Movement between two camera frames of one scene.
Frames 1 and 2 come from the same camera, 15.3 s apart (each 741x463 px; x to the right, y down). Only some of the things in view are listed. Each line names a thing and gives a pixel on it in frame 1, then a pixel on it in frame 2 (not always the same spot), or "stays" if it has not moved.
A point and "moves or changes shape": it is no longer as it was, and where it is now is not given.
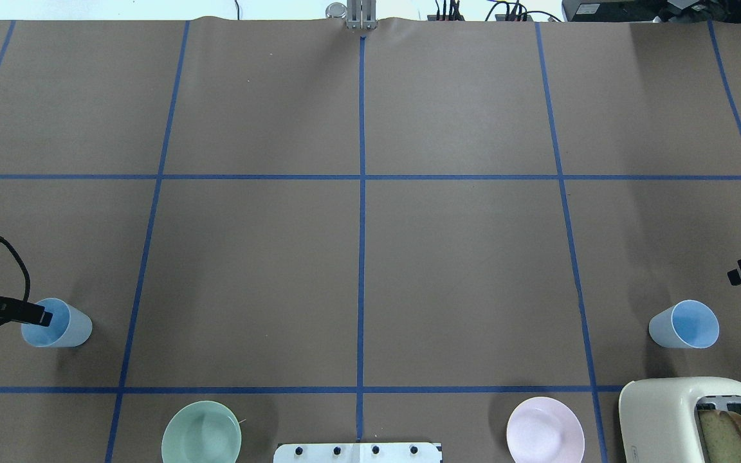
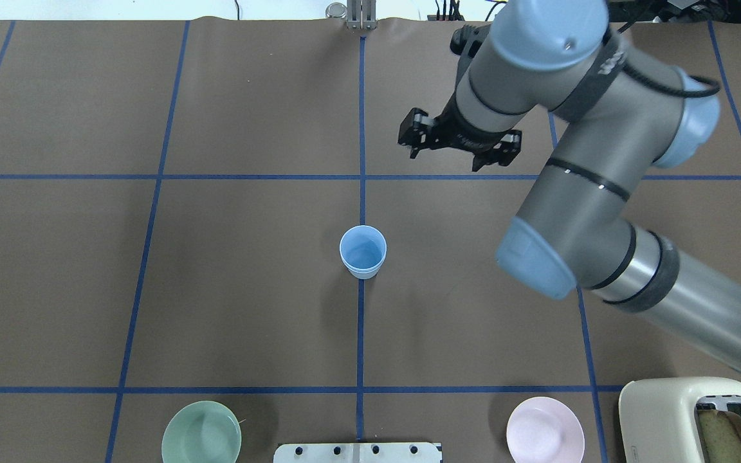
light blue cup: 69,326 → 363,249
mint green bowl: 201,431 stays
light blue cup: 689,324 moves or changes shape
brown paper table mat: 395,236 stays
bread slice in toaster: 729,438 stays
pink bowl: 545,429 stays
